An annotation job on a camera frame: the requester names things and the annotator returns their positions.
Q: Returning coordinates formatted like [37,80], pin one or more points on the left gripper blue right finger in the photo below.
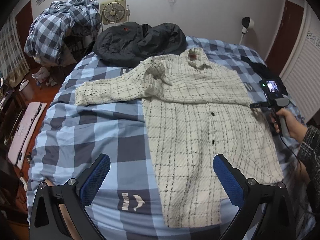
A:
[231,179]

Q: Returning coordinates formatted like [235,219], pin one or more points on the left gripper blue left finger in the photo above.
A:
[91,179]

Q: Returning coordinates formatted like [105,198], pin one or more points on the white plaid tweed jacket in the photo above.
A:
[193,109]

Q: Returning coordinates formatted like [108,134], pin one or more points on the right forearm tweed sleeve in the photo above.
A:
[309,155]

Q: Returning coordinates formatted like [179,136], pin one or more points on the person's right hand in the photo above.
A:
[296,130]

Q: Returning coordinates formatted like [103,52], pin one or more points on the black garment on bed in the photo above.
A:
[258,68]

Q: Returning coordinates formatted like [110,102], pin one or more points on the white louvered wardrobe door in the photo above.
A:
[301,77]

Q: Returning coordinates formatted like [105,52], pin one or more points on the blue checked bed cover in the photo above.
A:
[72,137]

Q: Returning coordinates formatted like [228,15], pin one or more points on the pink padded board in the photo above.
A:
[24,132]

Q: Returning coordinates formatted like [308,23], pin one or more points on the black puffer jacket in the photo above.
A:
[130,43]

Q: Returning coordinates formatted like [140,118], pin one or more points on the blue checked crumpled quilt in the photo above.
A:
[45,42]

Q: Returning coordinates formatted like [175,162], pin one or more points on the beige box fan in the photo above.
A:
[114,11]

